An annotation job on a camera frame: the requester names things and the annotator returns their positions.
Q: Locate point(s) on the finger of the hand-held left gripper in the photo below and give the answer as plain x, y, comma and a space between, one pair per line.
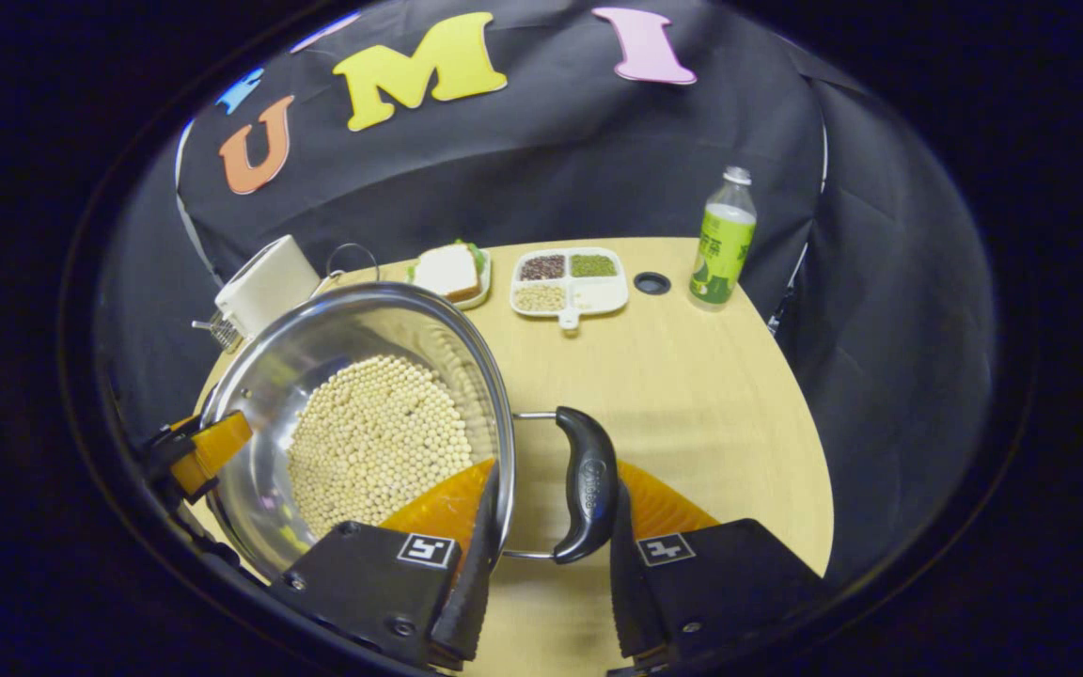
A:
212, 442

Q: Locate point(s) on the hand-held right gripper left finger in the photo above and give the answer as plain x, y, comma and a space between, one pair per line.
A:
476, 583

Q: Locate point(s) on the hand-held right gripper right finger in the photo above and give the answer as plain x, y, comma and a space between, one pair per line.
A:
631, 592

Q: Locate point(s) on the small clear glass cup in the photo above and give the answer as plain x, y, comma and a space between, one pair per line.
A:
220, 334

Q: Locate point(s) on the pile of soybeans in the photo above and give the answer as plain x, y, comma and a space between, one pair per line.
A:
372, 442

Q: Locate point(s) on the white toaster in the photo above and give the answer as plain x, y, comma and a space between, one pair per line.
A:
269, 282

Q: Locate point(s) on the sandwich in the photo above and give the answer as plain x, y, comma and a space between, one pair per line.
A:
447, 271

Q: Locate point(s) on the heap of pale beans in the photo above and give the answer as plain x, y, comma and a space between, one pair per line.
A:
540, 298

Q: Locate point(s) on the small white plate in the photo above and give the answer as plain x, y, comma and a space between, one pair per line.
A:
483, 287

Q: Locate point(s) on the white divided dish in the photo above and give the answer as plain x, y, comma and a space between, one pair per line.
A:
603, 296

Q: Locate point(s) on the heap of dark beans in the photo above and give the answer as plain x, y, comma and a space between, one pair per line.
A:
542, 267

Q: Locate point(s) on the heap of green beans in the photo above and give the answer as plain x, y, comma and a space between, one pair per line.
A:
592, 265

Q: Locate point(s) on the green label drink bottle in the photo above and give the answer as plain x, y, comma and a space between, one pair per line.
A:
720, 254

